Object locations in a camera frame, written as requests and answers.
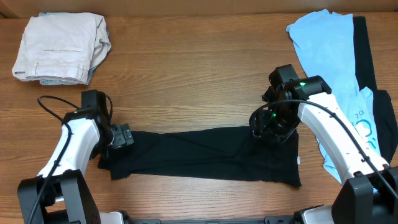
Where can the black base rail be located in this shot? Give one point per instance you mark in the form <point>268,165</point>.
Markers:
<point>214,221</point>

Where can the light blue printed t-shirt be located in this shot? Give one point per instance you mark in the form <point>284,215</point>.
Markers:
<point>324,45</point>

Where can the black garment under pile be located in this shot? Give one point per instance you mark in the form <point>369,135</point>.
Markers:
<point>384,116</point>

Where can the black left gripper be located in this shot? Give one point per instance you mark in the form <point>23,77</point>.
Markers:
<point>123,136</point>

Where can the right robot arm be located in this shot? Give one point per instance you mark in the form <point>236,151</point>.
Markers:
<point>369,183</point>

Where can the folded beige pants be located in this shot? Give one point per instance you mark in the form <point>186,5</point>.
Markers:
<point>30,53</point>

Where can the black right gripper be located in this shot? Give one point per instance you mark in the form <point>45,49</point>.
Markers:
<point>262,125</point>

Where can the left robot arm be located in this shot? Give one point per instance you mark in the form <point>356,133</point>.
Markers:
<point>59,193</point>

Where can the black t-shirt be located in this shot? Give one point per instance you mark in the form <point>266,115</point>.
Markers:
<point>220,153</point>

